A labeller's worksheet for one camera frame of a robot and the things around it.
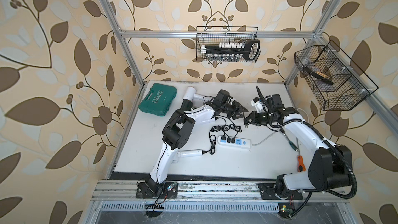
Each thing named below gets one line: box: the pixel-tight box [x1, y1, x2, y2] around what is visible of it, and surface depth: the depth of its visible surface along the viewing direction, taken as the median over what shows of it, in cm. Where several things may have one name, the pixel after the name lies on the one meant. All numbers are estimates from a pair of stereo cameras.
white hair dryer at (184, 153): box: [178, 149, 207, 158], surface depth 86 cm
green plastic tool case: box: [138, 83, 178, 117], surface depth 107 cm
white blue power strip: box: [217, 135, 252, 150], surface depth 90 cm
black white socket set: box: [200, 39, 261, 62], surface depth 86 cm
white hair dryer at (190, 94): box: [182, 86, 205, 102], surface depth 110 cm
